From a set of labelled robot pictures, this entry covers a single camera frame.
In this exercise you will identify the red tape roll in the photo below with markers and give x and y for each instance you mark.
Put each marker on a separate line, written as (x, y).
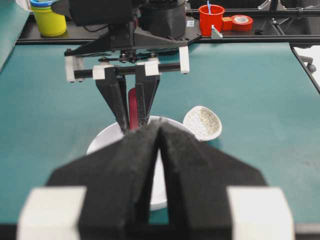
(238, 23)

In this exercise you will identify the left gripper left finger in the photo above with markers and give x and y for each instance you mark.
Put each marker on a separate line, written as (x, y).
(97, 196)

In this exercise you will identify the yellow plastic cup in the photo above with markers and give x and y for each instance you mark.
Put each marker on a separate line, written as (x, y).
(49, 23)

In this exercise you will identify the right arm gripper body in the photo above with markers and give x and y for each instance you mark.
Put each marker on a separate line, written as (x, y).
(152, 33)

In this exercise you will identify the blue stacked cup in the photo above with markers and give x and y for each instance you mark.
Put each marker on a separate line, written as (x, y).
(41, 3)

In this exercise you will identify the small speckled ceramic dish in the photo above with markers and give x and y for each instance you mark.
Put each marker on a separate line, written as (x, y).
(203, 123)

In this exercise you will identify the red plastic cup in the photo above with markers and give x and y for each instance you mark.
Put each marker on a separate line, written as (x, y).
(207, 19)

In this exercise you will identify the green table mat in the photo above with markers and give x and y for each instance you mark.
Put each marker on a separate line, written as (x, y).
(268, 106)

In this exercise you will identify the red spoon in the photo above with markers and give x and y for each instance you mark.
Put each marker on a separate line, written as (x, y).
(133, 109)

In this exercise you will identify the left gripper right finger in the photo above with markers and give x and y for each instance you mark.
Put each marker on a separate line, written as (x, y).
(214, 196)

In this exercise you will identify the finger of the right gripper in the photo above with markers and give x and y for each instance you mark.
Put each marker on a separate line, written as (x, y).
(113, 89)
(147, 79)

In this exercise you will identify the white round bowl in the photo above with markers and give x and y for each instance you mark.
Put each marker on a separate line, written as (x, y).
(113, 133)

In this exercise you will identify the black aluminium frame rail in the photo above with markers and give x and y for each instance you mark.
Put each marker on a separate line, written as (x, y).
(266, 28)

